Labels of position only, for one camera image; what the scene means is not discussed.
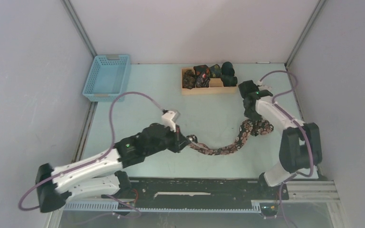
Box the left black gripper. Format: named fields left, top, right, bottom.
left=145, top=123, right=190, bottom=156

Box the rose patterned necktie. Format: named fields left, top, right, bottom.
left=187, top=118, right=274, bottom=156

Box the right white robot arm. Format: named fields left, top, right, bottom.
left=238, top=80, right=322, bottom=199

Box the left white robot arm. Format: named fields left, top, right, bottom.
left=36, top=123, right=190, bottom=213

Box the wooden tray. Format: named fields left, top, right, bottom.
left=181, top=78, right=238, bottom=95

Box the rolled green patterned tie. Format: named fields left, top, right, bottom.
left=209, top=64, right=221, bottom=78

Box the rolled red floral tie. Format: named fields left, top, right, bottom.
left=193, top=65, right=210, bottom=88

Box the rolled dark paisley tie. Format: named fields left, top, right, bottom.
left=182, top=69, right=196, bottom=89

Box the blue plastic basket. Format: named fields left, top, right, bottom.
left=82, top=54, right=131, bottom=102

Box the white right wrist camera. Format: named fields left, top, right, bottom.
left=257, top=81, right=272, bottom=90

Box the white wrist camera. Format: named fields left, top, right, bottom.
left=257, top=81, right=272, bottom=90
left=161, top=109, right=180, bottom=132

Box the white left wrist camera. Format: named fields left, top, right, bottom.
left=161, top=109, right=180, bottom=132

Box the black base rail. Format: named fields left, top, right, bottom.
left=114, top=177, right=289, bottom=211

